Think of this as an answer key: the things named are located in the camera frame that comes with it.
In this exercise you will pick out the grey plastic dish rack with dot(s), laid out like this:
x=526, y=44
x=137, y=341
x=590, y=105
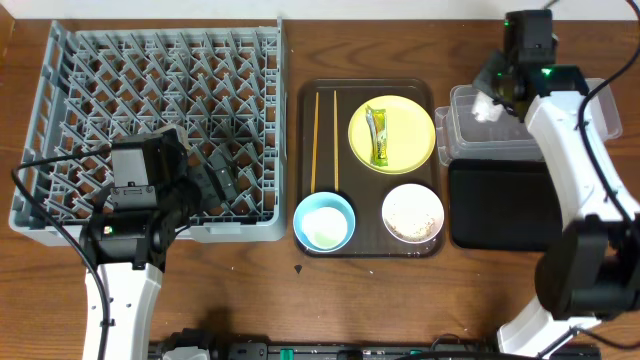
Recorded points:
x=225, y=86

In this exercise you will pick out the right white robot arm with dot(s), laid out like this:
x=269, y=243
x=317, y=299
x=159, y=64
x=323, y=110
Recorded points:
x=591, y=274

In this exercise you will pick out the white cup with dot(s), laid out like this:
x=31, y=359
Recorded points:
x=325, y=228

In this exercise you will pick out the light blue bowl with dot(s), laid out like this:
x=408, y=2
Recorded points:
x=319, y=200

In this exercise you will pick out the white bowl with crumbs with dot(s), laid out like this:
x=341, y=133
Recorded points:
x=413, y=214

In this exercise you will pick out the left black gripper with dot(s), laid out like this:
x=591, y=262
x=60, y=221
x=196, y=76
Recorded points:
x=210, y=178

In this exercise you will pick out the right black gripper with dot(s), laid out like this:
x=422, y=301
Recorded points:
x=490, y=66

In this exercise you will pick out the black waste tray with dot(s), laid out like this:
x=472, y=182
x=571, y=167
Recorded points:
x=503, y=205

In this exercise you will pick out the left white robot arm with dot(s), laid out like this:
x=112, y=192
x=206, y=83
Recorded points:
x=128, y=254

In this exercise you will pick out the white tissue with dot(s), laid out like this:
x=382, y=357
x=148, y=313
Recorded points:
x=485, y=110

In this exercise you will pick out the dark brown serving tray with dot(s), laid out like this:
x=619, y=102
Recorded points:
x=363, y=188

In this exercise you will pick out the black equipment rail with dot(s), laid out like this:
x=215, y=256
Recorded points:
x=200, y=344

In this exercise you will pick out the clear plastic waste bin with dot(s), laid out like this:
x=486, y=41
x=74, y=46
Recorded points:
x=460, y=136

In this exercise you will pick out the wooden chopstick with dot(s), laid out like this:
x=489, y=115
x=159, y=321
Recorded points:
x=335, y=141
x=315, y=144

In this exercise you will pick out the yellow round plate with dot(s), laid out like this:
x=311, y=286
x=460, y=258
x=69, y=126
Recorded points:
x=410, y=134

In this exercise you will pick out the green yellow snack wrapper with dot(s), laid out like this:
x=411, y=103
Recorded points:
x=377, y=122

